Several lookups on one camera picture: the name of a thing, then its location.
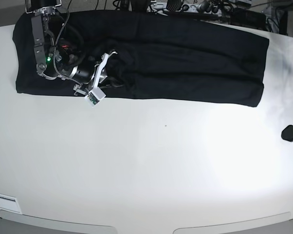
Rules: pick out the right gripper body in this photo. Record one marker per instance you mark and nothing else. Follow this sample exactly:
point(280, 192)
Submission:
point(88, 75)

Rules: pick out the black T-shirt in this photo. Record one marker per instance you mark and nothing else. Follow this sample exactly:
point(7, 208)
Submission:
point(163, 57)

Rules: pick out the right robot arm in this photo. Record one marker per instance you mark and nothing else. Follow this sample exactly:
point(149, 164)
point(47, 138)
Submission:
point(60, 52)

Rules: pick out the black chair back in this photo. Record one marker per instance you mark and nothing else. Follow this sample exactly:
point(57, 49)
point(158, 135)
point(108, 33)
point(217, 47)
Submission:
point(139, 5)

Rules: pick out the white power strip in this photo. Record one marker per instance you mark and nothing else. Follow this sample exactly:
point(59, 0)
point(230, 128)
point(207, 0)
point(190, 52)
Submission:
point(187, 7)

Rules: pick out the black box behind table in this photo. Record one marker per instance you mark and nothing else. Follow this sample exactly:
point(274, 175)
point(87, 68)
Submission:
point(246, 18)

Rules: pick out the white label on table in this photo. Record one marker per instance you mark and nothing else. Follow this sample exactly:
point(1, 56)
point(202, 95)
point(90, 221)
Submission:
point(9, 204)

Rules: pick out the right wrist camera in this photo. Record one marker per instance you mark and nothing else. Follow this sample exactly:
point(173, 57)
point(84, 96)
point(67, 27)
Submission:
point(94, 96)

